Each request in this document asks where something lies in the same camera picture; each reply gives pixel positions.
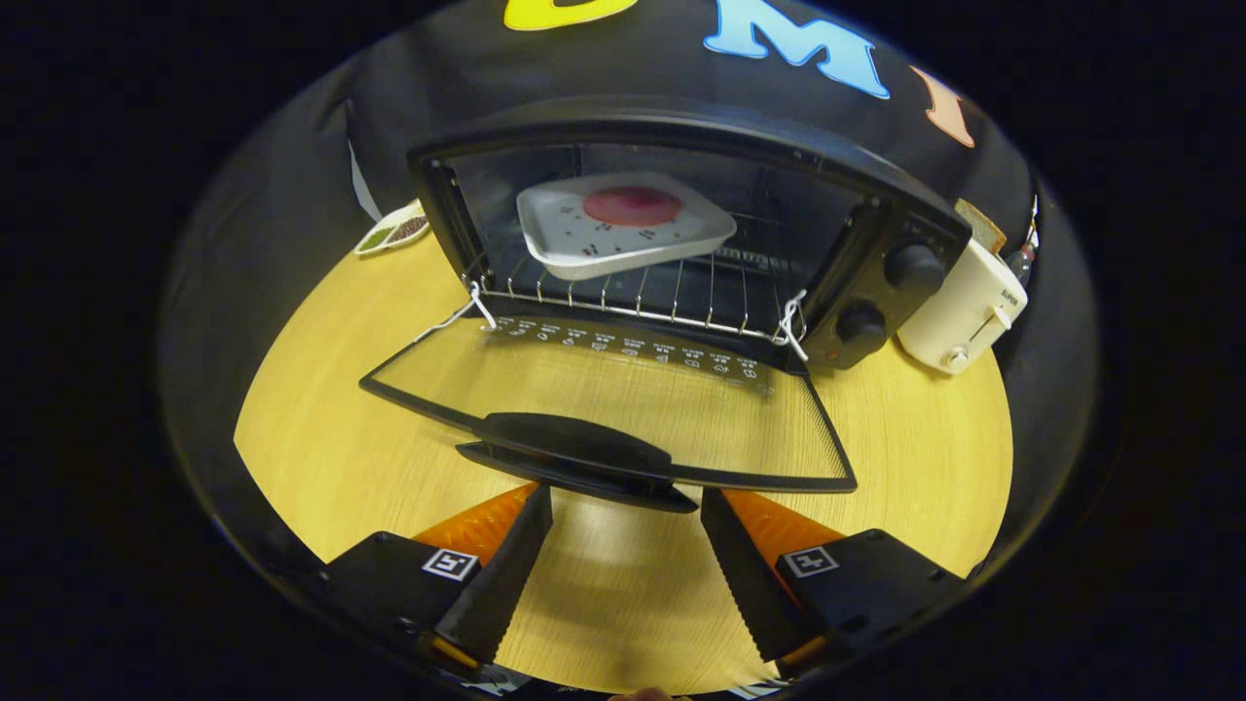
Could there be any black backdrop cloth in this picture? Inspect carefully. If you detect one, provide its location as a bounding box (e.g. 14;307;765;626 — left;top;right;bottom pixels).
161;0;1101;585

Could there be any black toaster oven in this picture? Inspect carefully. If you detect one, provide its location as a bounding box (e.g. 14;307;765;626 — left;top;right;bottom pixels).
358;95;974;514

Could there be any clear plastic water bottle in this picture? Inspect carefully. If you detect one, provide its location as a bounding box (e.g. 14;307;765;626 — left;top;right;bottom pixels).
1012;195;1041;285

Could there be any pink ham slice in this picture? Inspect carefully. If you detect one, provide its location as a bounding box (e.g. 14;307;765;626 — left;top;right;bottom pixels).
582;187;682;228

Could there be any white pop-up toaster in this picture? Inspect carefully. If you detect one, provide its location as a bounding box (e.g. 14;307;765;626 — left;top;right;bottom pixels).
896;237;1029;376

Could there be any white square plate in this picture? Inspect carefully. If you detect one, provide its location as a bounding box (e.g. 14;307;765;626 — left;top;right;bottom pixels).
516;172;738;281

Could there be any brown bread slice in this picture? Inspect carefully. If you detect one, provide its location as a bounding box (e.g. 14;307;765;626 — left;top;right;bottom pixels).
954;199;1009;254

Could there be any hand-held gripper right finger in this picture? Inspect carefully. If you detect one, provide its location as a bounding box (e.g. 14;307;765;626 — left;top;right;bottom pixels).
699;487;965;675

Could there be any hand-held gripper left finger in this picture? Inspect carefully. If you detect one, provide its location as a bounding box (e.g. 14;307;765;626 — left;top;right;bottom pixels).
321;484;554;675

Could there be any small divided spice dish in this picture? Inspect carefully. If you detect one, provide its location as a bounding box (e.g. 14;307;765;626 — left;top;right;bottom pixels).
353;200;431;256

